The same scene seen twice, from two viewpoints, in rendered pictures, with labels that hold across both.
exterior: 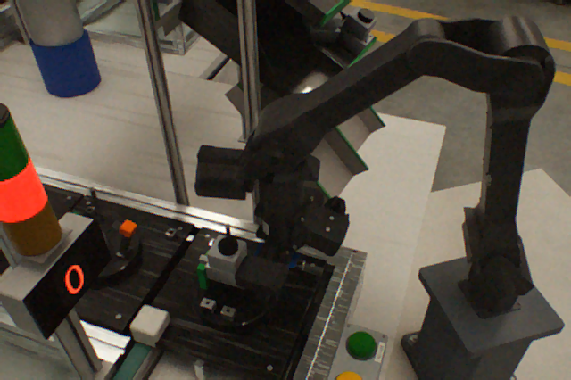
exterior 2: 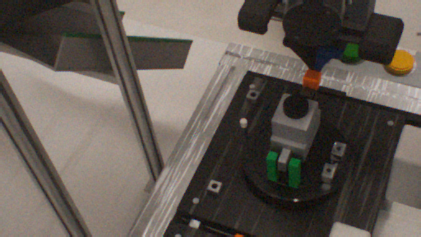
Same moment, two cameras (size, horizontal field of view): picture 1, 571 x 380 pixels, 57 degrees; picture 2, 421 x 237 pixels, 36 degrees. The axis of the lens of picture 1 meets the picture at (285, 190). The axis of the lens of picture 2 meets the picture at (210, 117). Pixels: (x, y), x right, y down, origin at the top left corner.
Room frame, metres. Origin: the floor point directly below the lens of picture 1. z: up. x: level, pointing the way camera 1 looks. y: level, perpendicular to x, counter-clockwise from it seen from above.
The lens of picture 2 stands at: (0.52, 0.55, 1.70)
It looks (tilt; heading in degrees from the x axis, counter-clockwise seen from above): 53 degrees down; 280
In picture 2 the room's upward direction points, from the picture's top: 10 degrees counter-clockwise
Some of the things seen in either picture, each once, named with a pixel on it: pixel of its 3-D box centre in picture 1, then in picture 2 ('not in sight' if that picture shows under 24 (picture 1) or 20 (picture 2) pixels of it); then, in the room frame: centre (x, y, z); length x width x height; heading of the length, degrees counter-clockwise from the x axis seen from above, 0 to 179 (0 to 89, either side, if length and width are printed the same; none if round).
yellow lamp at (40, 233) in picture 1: (29, 222); not in sight; (0.37, 0.26, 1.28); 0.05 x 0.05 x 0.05
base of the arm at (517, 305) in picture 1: (493, 280); not in sight; (0.44, -0.28, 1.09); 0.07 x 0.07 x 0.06; 16
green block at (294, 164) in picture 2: (203, 276); (294, 173); (0.51, 0.13, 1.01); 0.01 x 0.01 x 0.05; 69
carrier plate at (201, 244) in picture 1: (235, 298); (295, 164); (0.51, 0.08, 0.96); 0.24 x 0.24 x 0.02; 69
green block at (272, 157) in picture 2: not in sight; (273, 166); (0.54, 0.12, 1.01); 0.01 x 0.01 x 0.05; 69
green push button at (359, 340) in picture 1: (361, 345); (352, 52); (0.42, -0.11, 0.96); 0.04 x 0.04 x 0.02
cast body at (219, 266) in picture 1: (223, 257); (293, 127); (0.51, 0.09, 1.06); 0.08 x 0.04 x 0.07; 69
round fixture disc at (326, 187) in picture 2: (234, 291); (295, 157); (0.51, 0.08, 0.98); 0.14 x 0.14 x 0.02
